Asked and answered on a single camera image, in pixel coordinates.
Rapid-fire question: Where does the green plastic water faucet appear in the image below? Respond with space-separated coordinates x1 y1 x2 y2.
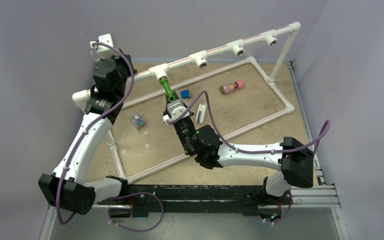
159 76 176 103

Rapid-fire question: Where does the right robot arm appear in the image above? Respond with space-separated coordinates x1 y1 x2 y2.
163 92 314 204

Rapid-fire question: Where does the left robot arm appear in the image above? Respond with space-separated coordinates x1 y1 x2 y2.
38 55 136 215

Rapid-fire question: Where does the blue grey small block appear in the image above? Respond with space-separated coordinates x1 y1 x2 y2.
180 89 191 99

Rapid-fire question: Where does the white plastic clip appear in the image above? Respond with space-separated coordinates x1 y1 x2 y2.
195 104 207 124

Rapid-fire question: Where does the small blue foil packet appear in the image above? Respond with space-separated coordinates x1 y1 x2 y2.
131 114 146 129

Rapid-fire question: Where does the pink capped small bottle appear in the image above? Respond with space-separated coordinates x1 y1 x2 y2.
219 80 244 95

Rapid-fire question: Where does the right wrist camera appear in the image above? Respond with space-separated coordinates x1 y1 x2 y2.
162 99 191 125

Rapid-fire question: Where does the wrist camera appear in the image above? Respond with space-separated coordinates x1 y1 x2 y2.
162 99 191 125
89 33 116 59

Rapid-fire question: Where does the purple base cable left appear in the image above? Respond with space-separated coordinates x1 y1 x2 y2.
107 192 165 233

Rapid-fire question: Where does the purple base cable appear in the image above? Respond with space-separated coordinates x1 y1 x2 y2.
107 192 165 233
263 195 294 226

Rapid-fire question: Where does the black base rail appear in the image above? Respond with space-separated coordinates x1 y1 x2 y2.
98 184 292 220

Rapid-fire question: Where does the white PVC pipe frame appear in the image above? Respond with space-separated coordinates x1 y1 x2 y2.
71 21 301 184

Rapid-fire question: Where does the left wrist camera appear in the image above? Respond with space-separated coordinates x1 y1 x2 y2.
89 33 116 59

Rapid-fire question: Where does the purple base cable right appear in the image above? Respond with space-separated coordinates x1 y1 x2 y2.
263 195 294 226

